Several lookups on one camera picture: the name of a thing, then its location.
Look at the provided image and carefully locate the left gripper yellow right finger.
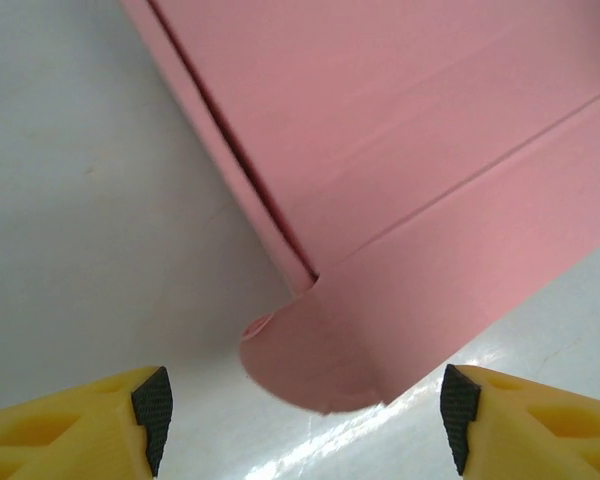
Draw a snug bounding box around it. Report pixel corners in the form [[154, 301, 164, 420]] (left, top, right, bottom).
[[439, 363, 600, 480]]

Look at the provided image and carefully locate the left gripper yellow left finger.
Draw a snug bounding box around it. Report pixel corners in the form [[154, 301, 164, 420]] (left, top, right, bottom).
[[0, 365, 175, 480]]

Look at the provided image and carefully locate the pink paper box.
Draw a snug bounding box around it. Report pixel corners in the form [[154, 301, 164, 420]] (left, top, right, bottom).
[[119, 0, 600, 415]]

